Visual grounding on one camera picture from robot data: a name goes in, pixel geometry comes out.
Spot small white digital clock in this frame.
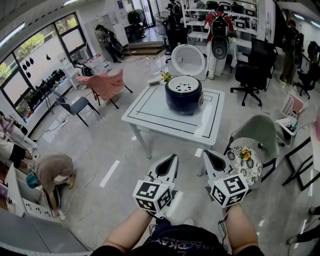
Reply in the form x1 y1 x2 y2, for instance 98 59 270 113
147 77 162 88

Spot black frame table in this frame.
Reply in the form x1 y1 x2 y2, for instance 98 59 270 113
282 117 320 192

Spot rack of black bags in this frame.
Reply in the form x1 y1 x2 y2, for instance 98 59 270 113
26 69 68 112

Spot person's left forearm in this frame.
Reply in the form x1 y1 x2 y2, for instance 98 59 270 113
102 207 154 254

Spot person's black printed shirt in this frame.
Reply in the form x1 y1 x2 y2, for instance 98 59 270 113
91 217 265 256

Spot grey-green shell chair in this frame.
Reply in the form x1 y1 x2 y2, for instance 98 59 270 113
223 114 280 186

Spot white perforated steamer tray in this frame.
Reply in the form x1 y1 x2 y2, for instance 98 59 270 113
167 76 200 95

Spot wooden step platform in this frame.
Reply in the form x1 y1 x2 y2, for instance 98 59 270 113
122 42 165 56

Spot potted yellow flowers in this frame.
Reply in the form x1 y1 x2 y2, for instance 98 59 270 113
159 71 173 85

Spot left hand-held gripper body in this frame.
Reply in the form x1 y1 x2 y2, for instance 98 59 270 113
132 172 180 220

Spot white perforated basket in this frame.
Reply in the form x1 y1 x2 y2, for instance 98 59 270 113
281 93 305 118

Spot floral patterned round stool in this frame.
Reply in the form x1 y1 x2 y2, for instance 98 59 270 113
226 145 263 191

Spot grey desk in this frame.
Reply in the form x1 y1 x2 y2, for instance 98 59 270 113
0 207 88 256

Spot white shelf unit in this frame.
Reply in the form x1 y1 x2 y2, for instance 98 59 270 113
184 0 260 63

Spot navy blue chair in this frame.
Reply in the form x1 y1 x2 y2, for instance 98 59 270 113
55 96 101 127

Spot navy blue rice cooker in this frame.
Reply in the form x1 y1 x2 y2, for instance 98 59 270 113
164 43 206 116

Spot black office chair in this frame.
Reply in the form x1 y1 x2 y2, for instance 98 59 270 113
229 38 278 107
292 41 320 100

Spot white open box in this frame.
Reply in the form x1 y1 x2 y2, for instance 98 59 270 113
274 116 301 148

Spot white open cabinet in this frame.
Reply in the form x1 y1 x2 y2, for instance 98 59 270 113
4 162 63 221

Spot person's right forearm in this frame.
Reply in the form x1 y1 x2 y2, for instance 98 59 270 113
221 203 259 255

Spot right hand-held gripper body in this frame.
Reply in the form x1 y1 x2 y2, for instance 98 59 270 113
206 172 250 213

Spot chair with pink cloth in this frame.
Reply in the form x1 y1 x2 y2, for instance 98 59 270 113
76 68 133 110

